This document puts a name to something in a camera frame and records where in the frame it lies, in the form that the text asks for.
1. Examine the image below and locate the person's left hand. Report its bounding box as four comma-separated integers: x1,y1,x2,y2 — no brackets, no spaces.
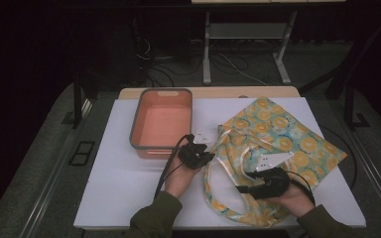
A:
164,154,202,200

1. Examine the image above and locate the orange-print cloth tote bag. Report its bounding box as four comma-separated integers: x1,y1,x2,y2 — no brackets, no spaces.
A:
202,95,348,229

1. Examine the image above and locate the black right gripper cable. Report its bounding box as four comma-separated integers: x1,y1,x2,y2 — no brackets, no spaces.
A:
283,170,317,206

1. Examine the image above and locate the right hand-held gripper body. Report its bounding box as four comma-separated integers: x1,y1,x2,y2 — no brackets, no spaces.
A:
244,151,295,200

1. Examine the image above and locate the long black cable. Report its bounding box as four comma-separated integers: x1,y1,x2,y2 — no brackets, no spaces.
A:
320,124,359,191

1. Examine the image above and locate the person's right hand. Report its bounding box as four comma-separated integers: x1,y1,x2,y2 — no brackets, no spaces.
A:
270,183,316,218

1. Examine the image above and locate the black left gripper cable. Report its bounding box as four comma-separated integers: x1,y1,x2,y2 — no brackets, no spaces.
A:
154,133,195,200

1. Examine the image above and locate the grey metal stand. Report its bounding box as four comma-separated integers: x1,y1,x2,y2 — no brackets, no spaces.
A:
201,11,299,86

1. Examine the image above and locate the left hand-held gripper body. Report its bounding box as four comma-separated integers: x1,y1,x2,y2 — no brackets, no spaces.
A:
178,128,213,171

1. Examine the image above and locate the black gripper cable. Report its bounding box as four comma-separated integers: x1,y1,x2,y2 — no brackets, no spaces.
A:
154,133,195,200
283,170,317,206

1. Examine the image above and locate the black floor socket frame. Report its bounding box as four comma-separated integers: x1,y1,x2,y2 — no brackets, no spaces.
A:
67,140,96,167

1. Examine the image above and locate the orange plastic bin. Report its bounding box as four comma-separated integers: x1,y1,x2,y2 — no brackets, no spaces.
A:
129,87,193,161

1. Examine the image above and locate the white board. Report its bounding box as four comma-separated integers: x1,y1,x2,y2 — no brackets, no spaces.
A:
72,96,367,230

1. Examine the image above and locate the bundle of floor cables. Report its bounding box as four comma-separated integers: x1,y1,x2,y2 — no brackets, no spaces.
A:
133,19,272,87

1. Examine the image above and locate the black metal stand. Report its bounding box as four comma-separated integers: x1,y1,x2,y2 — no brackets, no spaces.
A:
297,9,381,132
71,65,101,130

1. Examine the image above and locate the aluminium rail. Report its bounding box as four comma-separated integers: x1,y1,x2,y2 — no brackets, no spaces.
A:
19,98,94,238
336,108,381,226

